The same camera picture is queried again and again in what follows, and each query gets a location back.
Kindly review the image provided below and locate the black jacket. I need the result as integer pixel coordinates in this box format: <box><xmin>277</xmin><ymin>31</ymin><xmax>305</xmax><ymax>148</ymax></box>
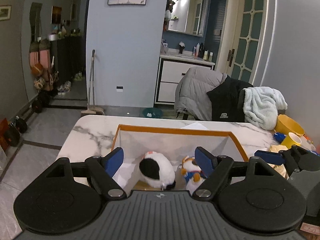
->
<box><xmin>207</xmin><ymin>76</ymin><xmax>253</xmax><ymax>122</ymax></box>

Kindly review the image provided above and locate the grey puffer jacket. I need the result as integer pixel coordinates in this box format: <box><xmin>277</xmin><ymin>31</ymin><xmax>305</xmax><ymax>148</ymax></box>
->
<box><xmin>174</xmin><ymin>67</ymin><xmax>227</xmax><ymax>121</ymax></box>

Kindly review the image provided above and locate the yellow mug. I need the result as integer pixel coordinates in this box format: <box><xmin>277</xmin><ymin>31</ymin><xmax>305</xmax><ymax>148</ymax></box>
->
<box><xmin>280</xmin><ymin>132</ymin><xmax>302</xmax><ymax>149</ymax></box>

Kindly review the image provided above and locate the sailor dog plush toy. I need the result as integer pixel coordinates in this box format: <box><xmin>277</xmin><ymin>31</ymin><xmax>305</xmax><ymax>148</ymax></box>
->
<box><xmin>181</xmin><ymin>156</ymin><xmax>207</xmax><ymax>195</ymax></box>

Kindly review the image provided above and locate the white panda plush toy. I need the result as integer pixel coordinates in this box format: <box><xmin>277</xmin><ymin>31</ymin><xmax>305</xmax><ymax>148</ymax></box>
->
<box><xmin>139</xmin><ymin>151</ymin><xmax>176</xmax><ymax>191</ymax></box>

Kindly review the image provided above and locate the yellow bowl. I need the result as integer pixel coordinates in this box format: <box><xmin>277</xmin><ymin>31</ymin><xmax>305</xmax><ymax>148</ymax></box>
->
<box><xmin>274</xmin><ymin>114</ymin><xmax>305</xmax><ymax>137</ymax></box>

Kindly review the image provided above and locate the white paper sheet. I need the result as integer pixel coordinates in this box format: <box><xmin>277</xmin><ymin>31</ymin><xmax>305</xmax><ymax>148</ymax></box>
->
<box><xmin>182</xmin><ymin>122</ymin><xmax>209</xmax><ymax>131</ymax></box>

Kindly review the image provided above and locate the green basin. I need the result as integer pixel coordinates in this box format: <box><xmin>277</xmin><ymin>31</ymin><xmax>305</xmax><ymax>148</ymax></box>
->
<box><xmin>142</xmin><ymin>107</ymin><xmax>163</xmax><ymax>119</ymax></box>

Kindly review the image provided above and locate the light blue fleece blanket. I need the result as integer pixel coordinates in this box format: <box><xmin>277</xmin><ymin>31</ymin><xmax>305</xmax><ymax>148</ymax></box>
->
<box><xmin>243</xmin><ymin>87</ymin><xmax>288</xmax><ymax>131</ymax></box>

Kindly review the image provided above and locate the black dumbbell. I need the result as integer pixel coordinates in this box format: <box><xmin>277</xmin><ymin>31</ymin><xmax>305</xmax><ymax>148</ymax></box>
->
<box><xmin>8</xmin><ymin>115</ymin><xmax>28</xmax><ymax>147</ymax></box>

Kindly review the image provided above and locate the glass panel door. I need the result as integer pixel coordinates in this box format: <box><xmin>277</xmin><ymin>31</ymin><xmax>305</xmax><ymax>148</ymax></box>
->
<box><xmin>227</xmin><ymin>0</ymin><xmax>265</xmax><ymax>83</ymax></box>

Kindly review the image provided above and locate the white vanity cabinet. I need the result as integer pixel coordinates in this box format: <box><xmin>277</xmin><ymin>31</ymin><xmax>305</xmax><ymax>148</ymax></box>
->
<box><xmin>154</xmin><ymin>53</ymin><xmax>215</xmax><ymax>105</ymax></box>

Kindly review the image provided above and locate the broom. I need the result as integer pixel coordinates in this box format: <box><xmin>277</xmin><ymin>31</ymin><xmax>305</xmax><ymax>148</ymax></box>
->
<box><xmin>81</xmin><ymin>49</ymin><xmax>105</xmax><ymax>117</ymax></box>

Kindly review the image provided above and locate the wall mirror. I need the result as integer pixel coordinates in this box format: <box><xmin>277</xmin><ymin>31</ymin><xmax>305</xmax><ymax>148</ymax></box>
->
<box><xmin>167</xmin><ymin>0</ymin><xmax>209</xmax><ymax>37</ymax></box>

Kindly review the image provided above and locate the orange storage box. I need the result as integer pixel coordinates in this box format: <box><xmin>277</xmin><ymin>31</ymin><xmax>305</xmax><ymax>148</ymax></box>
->
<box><xmin>112</xmin><ymin>125</ymin><xmax>248</xmax><ymax>193</ymax></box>

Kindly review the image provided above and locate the dark hallway cabinet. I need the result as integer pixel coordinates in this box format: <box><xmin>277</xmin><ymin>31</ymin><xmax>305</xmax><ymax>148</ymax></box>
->
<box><xmin>50</xmin><ymin>36</ymin><xmax>82</xmax><ymax>83</ymax></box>

